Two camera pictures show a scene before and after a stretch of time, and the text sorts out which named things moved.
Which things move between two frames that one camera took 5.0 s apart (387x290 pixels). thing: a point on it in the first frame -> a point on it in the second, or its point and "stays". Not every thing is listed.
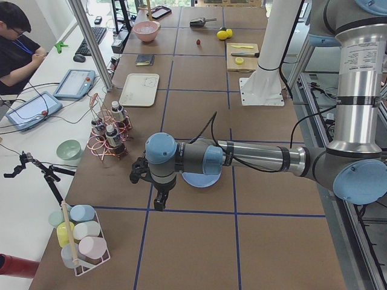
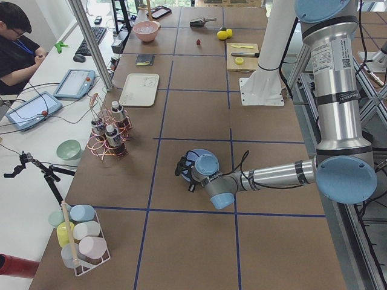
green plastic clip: x=58 y=46 stays
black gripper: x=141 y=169 -> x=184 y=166
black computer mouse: x=79 y=58 stays
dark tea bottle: x=98 y=128 stays
